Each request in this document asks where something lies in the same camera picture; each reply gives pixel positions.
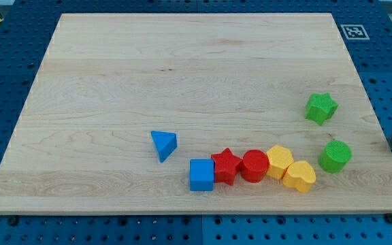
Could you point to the red star block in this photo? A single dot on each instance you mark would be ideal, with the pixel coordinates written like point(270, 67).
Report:
point(226, 166)

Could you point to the green star block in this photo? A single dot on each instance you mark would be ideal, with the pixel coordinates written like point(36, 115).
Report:
point(320, 107)

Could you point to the blue triangle block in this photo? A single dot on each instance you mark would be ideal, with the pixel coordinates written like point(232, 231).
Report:
point(165, 143)

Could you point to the blue cube block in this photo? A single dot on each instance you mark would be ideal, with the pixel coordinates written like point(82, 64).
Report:
point(201, 175)

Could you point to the red cylinder block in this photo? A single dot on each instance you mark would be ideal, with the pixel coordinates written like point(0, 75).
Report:
point(254, 165)

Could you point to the yellow hexagon block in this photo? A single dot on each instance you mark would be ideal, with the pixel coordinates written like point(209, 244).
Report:
point(279, 160)

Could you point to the wooden board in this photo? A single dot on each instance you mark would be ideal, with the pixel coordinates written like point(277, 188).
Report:
point(82, 144)

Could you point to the yellow heart block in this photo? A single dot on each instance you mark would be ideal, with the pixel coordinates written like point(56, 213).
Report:
point(300, 175)

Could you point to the green cylinder block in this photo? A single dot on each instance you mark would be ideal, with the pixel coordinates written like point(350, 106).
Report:
point(335, 155)

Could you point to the white fiducial marker tag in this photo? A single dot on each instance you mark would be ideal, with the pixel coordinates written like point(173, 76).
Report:
point(354, 32)

